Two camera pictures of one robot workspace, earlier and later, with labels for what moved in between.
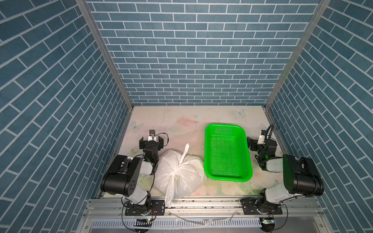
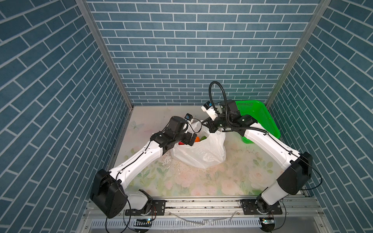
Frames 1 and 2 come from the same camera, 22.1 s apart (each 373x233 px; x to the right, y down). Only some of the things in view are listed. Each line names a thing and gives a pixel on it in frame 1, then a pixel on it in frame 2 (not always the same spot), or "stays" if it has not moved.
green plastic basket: [227, 153] to [261, 114]
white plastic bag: [176, 176] to [209, 152]
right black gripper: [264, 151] to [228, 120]
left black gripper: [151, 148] to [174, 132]
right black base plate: [249, 205] stays
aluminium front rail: [304, 208] stays
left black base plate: [156, 208] stays
